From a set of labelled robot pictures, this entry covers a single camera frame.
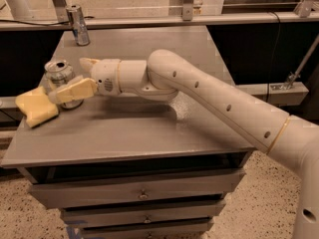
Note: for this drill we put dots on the yellow sponge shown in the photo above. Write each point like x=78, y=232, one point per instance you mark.
x=36, y=106

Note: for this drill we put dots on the grey drawer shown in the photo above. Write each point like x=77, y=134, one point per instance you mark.
x=148, y=231
x=138, y=188
x=144, y=214

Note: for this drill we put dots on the slim silver energy drink can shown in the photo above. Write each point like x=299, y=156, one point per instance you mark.
x=77, y=22

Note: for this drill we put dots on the metal railing bar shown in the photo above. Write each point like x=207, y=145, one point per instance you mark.
x=148, y=22

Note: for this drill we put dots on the bottom grey drawer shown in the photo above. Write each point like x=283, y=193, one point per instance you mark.
x=148, y=231

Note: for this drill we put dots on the white pipe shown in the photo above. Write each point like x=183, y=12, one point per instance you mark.
x=20, y=9

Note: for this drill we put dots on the middle grey drawer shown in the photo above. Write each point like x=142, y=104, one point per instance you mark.
x=144, y=214

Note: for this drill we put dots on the metal bracket post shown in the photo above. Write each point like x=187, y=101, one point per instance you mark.
x=187, y=10

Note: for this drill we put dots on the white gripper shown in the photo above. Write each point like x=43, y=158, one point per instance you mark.
x=104, y=76

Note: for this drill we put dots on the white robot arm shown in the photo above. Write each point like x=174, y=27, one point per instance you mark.
x=291, y=141

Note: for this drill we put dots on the top grey drawer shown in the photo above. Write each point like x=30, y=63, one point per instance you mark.
x=138, y=188

